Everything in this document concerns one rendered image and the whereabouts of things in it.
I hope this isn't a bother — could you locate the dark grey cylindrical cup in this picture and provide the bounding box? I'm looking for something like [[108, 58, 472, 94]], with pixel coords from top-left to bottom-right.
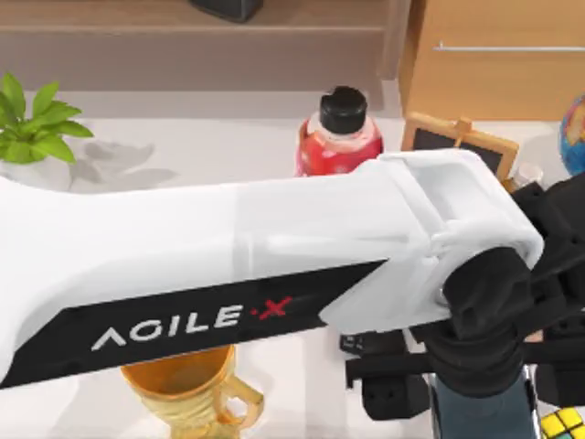
[[429, 365, 538, 439]]

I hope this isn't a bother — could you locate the colourful puzzle cube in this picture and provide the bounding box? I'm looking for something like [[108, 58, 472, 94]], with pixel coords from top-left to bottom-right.
[[538, 405, 585, 439]]

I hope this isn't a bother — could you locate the small black labelled box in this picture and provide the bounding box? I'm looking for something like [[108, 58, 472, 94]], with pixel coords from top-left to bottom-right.
[[339, 329, 403, 359]]

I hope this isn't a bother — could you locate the gold trophy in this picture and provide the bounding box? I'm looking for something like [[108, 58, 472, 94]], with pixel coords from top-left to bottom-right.
[[119, 343, 266, 439]]

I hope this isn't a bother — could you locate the wooden framed blackboard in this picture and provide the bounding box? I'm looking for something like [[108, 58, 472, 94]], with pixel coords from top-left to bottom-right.
[[400, 112, 521, 184]]

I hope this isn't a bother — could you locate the colourful globe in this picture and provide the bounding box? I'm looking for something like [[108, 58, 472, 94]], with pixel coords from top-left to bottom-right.
[[558, 92, 585, 177]]

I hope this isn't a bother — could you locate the red bottle with black cap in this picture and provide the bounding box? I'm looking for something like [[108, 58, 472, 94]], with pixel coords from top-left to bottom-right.
[[294, 85, 384, 178]]

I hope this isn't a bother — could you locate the wooden cupboard door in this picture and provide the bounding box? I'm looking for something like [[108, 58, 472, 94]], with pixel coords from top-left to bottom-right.
[[413, 0, 585, 123]]

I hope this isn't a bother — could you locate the wooden cupboard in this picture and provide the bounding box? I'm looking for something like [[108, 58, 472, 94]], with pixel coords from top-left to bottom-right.
[[397, 0, 585, 123]]

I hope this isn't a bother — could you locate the wooden open shelf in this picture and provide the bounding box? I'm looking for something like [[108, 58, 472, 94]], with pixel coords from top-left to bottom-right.
[[0, 0, 412, 93]]

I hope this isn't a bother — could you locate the black object on shelf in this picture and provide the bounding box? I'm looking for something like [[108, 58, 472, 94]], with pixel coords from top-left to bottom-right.
[[188, 0, 265, 24]]

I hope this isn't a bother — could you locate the green plant in white pot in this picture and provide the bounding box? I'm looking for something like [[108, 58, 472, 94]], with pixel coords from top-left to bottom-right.
[[0, 72, 95, 193]]

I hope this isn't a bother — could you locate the long metal handle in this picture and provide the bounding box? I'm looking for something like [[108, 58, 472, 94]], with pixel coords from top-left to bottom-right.
[[432, 40, 585, 53]]

